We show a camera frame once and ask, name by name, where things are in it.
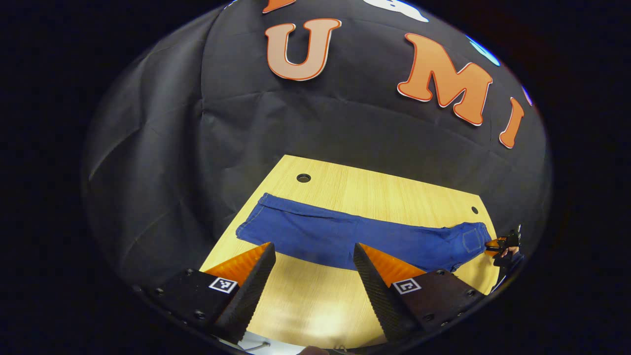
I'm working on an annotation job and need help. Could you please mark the blue jeans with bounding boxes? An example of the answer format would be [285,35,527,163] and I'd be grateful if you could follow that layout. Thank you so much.
[236,192,493,273]

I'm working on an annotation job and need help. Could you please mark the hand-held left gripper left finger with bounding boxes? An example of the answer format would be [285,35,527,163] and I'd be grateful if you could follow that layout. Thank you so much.
[135,241,277,345]

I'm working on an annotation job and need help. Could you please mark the black backdrop cloth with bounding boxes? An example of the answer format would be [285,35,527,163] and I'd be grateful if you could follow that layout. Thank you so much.
[81,0,550,296]

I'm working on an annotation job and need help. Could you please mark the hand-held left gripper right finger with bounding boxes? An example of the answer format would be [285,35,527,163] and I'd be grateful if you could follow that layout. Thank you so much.
[352,242,487,343]

